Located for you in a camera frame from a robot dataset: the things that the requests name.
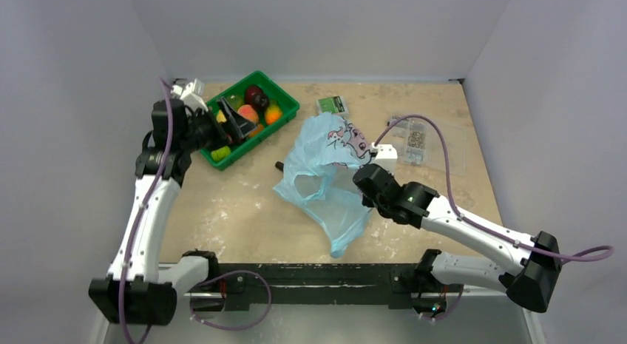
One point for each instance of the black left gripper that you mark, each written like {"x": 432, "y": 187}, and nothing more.
{"x": 236, "y": 126}

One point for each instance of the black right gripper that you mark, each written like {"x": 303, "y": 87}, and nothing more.
{"x": 369, "y": 174}

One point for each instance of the orange pink fake peach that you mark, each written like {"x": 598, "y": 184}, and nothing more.
{"x": 248, "y": 112}

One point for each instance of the lime green fake fruit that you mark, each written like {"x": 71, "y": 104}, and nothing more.
{"x": 220, "y": 154}

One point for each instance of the light blue plastic bag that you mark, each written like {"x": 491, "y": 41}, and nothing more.
{"x": 318, "y": 178}

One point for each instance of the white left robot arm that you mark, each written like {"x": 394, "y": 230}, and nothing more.
{"x": 135, "y": 291}

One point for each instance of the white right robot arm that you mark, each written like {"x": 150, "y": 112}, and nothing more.
{"x": 522, "y": 266}

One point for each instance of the yellow fake lemon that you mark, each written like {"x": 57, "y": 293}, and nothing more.
{"x": 220, "y": 117}

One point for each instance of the small orange fake fruit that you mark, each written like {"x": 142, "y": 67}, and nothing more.
{"x": 259, "y": 128}

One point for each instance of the green fake round fruit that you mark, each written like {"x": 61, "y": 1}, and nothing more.
{"x": 235, "y": 101}

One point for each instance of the dark red fake mango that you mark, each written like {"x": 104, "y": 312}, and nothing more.
{"x": 256, "y": 97}

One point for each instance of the orange green fake mango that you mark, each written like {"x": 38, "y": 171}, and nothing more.
{"x": 272, "y": 113}

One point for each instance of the green plastic tray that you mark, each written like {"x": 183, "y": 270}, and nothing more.
{"x": 289, "y": 106}

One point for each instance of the clear plastic screw organizer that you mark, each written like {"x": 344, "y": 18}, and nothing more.
{"x": 417, "y": 143}

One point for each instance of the small green label box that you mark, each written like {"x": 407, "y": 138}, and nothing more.
{"x": 335, "y": 105}

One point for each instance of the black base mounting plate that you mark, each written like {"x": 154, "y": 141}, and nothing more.
{"x": 393, "y": 285}

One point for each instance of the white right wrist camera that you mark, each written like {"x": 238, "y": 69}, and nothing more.
{"x": 384, "y": 155}

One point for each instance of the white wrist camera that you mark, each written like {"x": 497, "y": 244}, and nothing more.
{"x": 384, "y": 155}
{"x": 190, "y": 94}

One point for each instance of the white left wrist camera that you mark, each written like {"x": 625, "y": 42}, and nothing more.
{"x": 190, "y": 94}

